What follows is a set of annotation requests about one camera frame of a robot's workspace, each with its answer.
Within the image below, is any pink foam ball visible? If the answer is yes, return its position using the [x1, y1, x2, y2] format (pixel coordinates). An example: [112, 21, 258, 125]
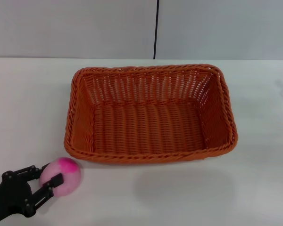
[39, 157, 82, 197]

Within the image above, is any black vertical wall strip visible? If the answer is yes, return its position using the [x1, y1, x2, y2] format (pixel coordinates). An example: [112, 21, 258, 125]
[153, 0, 160, 59]

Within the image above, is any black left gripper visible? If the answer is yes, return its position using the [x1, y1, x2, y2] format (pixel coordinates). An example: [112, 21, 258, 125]
[0, 162, 64, 223]

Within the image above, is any orange woven plastic basket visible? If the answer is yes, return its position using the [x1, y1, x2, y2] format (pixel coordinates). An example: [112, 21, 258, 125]
[63, 63, 238, 165]

